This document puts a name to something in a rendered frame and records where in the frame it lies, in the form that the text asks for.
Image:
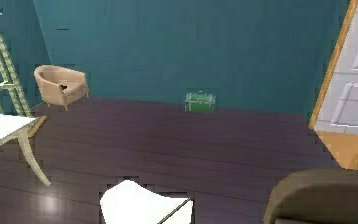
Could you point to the green chest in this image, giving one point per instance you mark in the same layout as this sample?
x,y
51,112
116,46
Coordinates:
x,y
200,102

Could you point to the small black object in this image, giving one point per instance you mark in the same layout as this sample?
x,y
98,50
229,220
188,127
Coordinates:
x,y
64,87

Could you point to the beige armchair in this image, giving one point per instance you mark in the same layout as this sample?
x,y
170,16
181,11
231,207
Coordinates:
x,y
53,87

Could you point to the dark brown armchair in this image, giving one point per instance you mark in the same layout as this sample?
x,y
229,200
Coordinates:
x,y
320,196

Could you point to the white room door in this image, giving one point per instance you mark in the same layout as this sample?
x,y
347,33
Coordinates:
x,y
350,76

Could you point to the white table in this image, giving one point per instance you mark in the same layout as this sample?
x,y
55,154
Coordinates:
x,y
3,130

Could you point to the pale green ladder shelf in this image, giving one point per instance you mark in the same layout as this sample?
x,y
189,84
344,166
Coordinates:
x,y
7,73

